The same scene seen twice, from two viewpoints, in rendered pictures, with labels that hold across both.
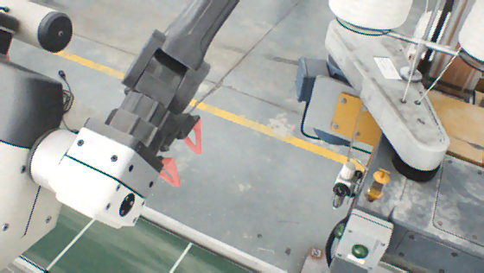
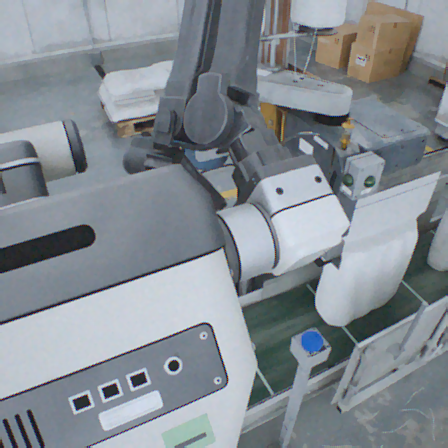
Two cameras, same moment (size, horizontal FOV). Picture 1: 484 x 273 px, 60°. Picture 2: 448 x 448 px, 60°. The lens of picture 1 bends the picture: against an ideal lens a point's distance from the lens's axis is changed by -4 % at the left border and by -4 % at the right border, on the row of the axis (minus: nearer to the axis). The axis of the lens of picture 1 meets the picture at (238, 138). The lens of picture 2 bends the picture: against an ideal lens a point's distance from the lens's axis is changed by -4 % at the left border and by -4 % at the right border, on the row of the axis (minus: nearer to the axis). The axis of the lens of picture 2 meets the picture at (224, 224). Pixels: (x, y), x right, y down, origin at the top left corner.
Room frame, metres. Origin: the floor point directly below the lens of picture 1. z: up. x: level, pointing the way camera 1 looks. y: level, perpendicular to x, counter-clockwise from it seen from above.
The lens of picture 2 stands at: (0.20, 0.53, 1.78)
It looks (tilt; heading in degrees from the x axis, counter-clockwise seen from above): 40 degrees down; 312
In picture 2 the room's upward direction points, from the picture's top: straight up
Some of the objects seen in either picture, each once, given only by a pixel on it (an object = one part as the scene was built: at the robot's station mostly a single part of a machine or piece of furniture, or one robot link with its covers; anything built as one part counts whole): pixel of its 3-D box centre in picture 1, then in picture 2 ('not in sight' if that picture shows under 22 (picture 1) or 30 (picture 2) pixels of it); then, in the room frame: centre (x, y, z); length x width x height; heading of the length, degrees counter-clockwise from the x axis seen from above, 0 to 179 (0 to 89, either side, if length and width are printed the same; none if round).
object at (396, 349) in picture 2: not in sight; (406, 330); (0.25, -0.42, 0.69); 0.05 x 0.04 x 0.31; 68
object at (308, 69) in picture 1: (310, 84); not in sight; (1.00, -0.18, 1.25); 0.10 x 0.08 x 0.12; 3
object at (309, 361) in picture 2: not in sight; (309, 348); (0.43, -0.08, 0.81); 0.08 x 0.08 x 0.06; 68
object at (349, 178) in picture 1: (342, 189); not in sight; (0.72, -0.26, 1.14); 0.05 x 0.04 x 0.16; 158
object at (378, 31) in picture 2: not in sight; (383, 31); (2.14, -4.59, 0.56); 0.50 x 0.38 x 0.32; 60
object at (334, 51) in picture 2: not in sight; (342, 45); (2.74, -4.75, 0.22); 0.60 x 0.40 x 0.45; 80
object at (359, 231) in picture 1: (363, 240); (361, 175); (0.47, -0.24, 1.29); 0.08 x 0.05 x 0.09; 68
